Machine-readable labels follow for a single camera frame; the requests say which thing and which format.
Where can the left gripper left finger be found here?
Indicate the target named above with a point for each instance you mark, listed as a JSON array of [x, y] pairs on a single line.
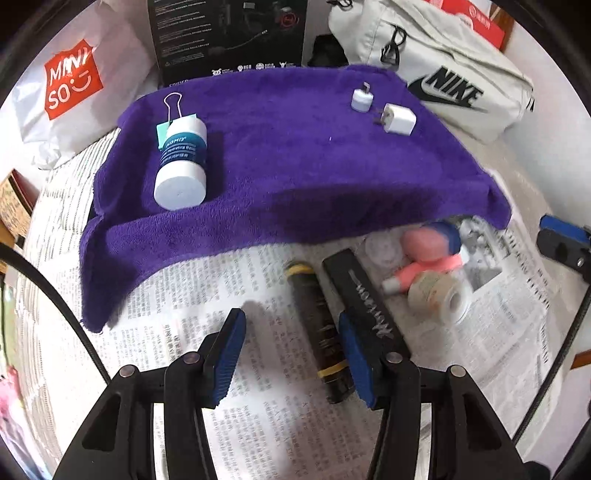
[[115, 441]]

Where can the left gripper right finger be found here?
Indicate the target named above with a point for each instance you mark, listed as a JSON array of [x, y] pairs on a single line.
[[468, 440]]

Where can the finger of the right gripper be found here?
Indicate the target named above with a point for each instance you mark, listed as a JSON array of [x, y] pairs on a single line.
[[574, 232], [566, 251]]

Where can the white tape roll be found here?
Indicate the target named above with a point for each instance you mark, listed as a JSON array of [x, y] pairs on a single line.
[[440, 296]]

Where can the black lettered box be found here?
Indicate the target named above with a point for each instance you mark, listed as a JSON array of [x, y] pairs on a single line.
[[364, 303]]

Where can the black gold-banded tube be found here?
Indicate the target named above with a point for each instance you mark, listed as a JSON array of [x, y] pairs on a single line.
[[319, 326]]

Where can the white square charger plug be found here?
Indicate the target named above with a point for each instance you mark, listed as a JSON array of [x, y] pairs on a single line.
[[396, 119]]

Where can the small round white adapter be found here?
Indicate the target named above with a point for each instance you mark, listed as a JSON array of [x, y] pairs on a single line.
[[362, 98]]

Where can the white blue cylindrical bottle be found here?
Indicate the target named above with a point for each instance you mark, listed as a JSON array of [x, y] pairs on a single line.
[[180, 181]]

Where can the green binder clip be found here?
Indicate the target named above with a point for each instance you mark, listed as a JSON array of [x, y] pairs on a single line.
[[162, 128]]

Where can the pink bottle blue cap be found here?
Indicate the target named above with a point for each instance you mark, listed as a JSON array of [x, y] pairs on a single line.
[[431, 242]]

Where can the newspaper sheet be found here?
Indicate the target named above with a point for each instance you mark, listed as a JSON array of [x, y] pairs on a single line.
[[286, 368]]

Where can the clear round plastic lid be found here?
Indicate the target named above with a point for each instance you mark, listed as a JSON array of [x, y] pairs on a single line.
[[384, 249]]

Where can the white Nike waist bag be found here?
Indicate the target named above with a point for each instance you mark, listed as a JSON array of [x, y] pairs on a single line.
[[451, 69]]

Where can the red paper shopping bag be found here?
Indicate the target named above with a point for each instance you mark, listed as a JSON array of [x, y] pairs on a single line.
[[475, 18]]

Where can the patterned brown book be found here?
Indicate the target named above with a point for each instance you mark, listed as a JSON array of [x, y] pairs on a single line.
[[18, 199]]

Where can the purple towel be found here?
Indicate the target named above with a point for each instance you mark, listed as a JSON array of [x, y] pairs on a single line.
[[288, 161]]

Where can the white Miniso plastic bag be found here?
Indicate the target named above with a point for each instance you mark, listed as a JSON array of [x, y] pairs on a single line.
[[76, 88]]

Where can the black headset box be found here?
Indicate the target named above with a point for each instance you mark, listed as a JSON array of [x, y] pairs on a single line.
[[194, 39]]

